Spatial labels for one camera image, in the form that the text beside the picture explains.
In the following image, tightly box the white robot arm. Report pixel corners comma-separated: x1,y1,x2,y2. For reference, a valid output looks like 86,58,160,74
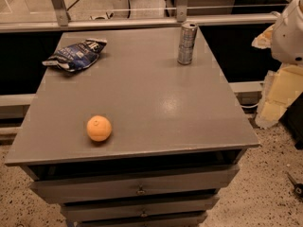
271,0,303,65

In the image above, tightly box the silver redbull can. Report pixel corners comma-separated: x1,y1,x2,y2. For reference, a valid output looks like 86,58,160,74
177,22,198,65

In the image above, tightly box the grey drawer cabinet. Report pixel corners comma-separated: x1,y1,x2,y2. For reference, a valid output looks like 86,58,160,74
4,26,261,227

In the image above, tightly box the orange fruit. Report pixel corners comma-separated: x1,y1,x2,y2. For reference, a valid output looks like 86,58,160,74
86,115,112,142

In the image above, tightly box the blue white chip bag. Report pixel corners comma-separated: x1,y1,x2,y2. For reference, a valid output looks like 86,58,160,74
43,39,107,73

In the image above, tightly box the middle grey drawer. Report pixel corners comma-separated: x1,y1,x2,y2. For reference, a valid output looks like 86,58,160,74
62,195,219,222

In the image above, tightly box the grey drawer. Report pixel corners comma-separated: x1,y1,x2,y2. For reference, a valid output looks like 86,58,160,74
62,195,219,222
80,212,207,227
30,165,240,203

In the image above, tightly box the bottom grey drawer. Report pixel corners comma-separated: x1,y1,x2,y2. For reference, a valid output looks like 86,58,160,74
80,212,207,227

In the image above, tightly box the top grey drawer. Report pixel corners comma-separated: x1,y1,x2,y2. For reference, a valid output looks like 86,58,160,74
30,165,240,203

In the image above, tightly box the yellow foam padding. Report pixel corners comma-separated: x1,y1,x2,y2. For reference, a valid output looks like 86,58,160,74
252,25,303,129

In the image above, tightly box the black tool on floor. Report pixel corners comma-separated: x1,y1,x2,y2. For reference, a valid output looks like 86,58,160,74
287,173,303,198

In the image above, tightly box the metal railing frame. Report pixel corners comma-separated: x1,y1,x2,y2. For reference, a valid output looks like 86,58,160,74
0,0,278,33

